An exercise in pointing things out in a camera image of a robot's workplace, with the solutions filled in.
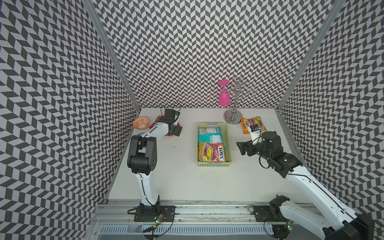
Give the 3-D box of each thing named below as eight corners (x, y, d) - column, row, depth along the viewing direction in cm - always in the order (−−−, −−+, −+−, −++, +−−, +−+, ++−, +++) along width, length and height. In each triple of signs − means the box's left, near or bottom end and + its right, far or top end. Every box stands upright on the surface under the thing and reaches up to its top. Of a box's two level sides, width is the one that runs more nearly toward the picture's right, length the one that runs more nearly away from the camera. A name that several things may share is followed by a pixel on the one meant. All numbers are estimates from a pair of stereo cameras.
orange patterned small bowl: (133, 130, 109) (131, 126, 105) (137, 121, 115) (135, 117, 111) (147, 130, 109) (145, 126, 105) (149, 121, 115) (147, 117, 111)
